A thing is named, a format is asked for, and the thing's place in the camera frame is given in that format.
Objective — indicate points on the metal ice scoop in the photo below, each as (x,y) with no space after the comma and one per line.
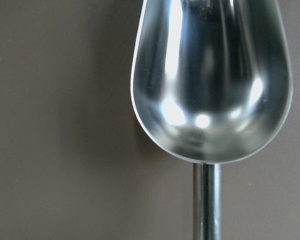
(211,84)

